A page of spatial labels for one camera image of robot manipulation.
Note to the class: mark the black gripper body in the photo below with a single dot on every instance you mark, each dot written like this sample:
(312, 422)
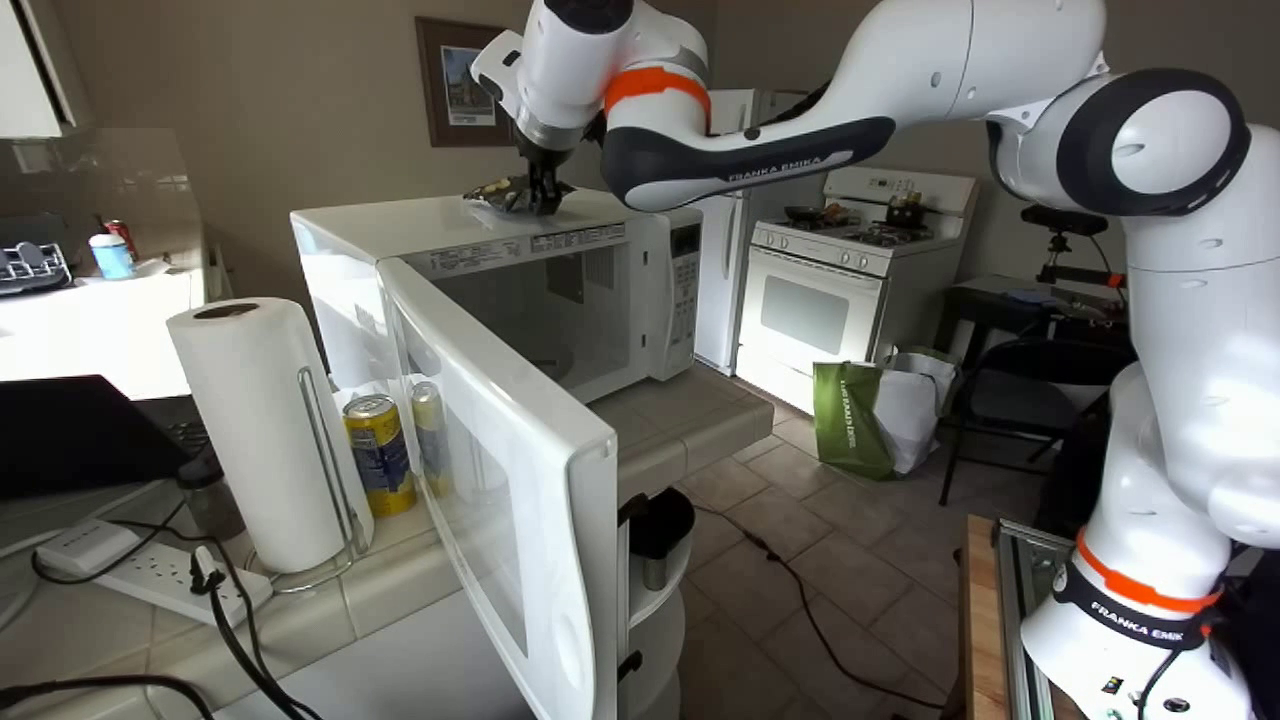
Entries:
(539, 185)

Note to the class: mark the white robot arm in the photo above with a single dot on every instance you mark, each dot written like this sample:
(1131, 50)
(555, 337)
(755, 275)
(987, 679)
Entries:
(1165, 152)

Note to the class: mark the white microwave oven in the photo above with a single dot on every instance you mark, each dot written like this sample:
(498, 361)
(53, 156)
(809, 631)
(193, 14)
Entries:
(598, 297)

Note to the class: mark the white microwave door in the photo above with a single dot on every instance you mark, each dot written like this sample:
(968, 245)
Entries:
(523, 486)

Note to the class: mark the white refrigerator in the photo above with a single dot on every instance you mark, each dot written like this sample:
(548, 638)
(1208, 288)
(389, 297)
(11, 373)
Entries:
(726, 226)

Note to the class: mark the yellow blue drink can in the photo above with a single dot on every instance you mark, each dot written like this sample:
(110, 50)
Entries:
(380, 457)

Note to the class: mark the white paper towel roll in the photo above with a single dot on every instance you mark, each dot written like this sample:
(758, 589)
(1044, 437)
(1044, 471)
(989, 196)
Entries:
(278, 434)

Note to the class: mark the white kitchen stove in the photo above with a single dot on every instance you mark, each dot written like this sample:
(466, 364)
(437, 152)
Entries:
(856, 288)

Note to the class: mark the green shopping bag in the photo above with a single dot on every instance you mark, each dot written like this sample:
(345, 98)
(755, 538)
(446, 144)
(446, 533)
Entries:
(845, 422)

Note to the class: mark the white plastic bag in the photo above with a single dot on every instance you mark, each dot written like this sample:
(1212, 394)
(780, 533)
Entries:
(906, 411)

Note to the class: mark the blue white bottle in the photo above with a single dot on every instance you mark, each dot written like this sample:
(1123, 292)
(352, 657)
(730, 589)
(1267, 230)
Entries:
(110, 256)

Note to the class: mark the black dish rack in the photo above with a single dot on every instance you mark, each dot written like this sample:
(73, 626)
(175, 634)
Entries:
(35, 271)

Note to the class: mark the black folding stand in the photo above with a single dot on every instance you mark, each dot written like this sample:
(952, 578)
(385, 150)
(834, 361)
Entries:
(1026, 354)

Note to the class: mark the white power strip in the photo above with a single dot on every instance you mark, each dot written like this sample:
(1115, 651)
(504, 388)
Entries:
(180, 580)

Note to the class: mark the framed wall picture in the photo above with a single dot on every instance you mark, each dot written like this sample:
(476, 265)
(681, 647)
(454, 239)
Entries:
(462, 115)

